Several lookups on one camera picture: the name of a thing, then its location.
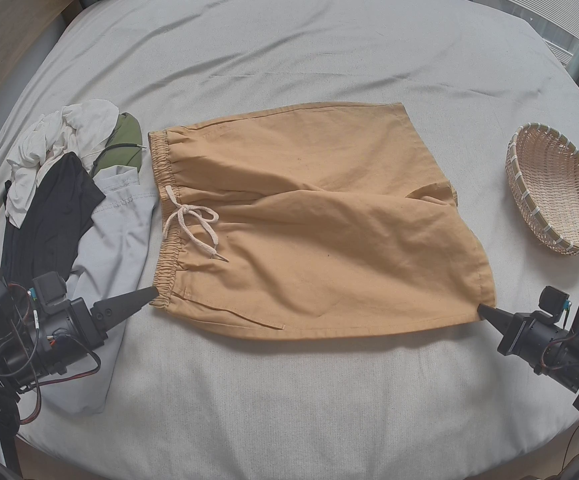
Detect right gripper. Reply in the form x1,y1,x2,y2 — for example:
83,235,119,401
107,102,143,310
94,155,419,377
497,312,571,370

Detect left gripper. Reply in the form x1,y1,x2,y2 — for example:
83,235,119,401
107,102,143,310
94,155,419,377
33,295,109,369

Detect tan drawstring shorts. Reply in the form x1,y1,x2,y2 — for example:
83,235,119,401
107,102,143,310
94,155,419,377
148,100,498,341

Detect pale blue garment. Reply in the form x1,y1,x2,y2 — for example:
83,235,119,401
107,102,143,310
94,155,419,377
32,165,160,415

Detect black garment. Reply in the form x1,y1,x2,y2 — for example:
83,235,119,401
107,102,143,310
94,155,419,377
0,152,106,291

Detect round woven basket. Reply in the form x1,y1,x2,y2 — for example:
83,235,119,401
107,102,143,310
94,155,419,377
505,123,579,256

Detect green garment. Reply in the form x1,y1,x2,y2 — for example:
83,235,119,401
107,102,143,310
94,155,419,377
89,112,145,176

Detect white garment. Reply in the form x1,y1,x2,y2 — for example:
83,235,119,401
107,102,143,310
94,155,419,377
7,99,122,229

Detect bed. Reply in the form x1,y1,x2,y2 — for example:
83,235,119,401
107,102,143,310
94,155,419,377
0,0,579,480

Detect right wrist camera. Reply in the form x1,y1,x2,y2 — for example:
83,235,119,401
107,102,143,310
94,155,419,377
539,285,568,319

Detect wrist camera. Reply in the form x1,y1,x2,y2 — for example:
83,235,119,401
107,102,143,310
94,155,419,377
539,285,568,319
32,272,67,314

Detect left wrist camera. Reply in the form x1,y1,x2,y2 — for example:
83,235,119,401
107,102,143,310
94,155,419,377
32,272,67,314

